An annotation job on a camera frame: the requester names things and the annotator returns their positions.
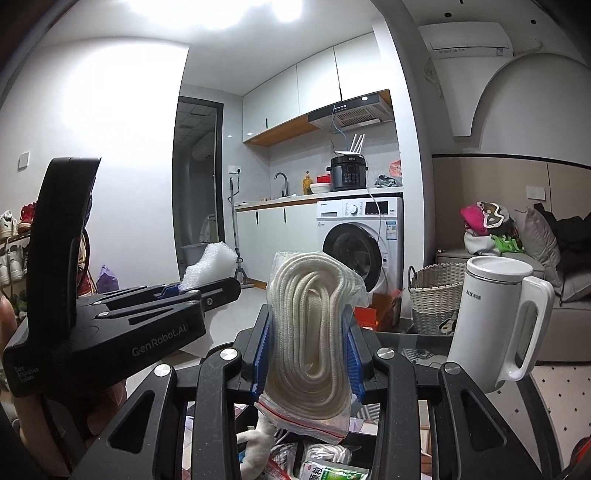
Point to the red-edged white packet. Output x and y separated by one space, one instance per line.
279 468

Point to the white bowl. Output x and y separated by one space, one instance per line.
321 187

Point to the pink hat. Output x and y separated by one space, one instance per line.
473 219

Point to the black pressure cooker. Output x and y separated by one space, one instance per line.
348 174

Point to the white wall switch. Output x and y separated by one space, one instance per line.
24 159

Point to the white wall socket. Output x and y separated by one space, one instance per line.
536 192

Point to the white bag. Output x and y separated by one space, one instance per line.
480 244

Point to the black clothes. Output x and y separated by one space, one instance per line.
572 235

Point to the kitchen faucet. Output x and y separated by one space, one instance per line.
282 182

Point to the white upper kitchen cabinets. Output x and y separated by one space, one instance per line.
314 87

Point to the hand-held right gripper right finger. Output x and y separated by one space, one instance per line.
356 364

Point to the white bubble wrap piece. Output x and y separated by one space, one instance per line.
210 265

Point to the yellow oil bottle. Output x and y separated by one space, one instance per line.
308 184

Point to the green and silver snack packet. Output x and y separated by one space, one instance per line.
332 473

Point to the dark door frame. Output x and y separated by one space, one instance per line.
220 184

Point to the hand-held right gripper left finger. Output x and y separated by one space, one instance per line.
261 357

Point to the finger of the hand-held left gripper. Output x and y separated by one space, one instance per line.
217 295
138 293

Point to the grey sofa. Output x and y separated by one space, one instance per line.
572 332

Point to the mop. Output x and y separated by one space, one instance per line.
236 230

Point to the range hood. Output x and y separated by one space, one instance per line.
355 115

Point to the white router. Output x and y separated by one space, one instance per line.
351 150

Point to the person's left hand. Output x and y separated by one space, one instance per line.
108 399

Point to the purple bag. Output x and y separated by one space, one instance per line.
108 279

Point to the white washing machine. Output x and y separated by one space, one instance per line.
355 244

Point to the white lower kitchen cabinets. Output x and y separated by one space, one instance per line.
277 235

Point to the wicker basket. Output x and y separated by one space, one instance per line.
436 295

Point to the white air conditioner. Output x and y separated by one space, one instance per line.
466 39

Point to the orange box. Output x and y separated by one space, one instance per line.
388 307

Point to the grey cloth bundle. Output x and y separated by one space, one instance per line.
387 181

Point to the grey pillow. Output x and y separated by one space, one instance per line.
538 240

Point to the rows of shoes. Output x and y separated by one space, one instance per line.
11 258

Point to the black storage box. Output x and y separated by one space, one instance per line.
362 441

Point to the white kitchen cabinets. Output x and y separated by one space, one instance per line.
277 235
314 87

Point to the white electric jug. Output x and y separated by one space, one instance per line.
485 323

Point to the white plush toy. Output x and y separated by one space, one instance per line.
258 452

